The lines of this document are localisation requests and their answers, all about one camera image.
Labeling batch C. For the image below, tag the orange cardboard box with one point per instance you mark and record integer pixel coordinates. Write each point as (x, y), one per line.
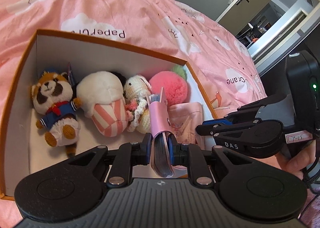
(23, 148)

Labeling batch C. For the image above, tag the pink green pompom peach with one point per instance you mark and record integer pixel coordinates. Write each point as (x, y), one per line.
(174, 83)

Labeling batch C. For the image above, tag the pink fabric pouch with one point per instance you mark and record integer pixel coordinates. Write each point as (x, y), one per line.
(184, 119)

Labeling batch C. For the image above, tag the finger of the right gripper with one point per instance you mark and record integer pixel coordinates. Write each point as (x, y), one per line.
(247, 112)
(252, 133)

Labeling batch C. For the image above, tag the pink leather card holder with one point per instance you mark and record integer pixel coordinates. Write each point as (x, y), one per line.
(160, 130)

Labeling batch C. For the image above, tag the red panda sailor plush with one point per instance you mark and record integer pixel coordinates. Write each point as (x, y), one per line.
(53, 98)

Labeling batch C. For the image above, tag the white crochet bunny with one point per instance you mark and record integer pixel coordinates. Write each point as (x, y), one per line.
(136, 91)

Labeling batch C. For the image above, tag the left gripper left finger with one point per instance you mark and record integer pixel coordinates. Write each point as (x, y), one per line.
(125, 158)

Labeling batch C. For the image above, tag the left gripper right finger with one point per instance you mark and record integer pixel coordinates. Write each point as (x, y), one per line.
(191, 157)

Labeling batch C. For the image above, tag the white ice cream plush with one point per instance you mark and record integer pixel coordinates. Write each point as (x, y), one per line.
(103, 102)

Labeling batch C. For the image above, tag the person's right hand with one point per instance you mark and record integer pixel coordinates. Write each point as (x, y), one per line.
(303, 159)

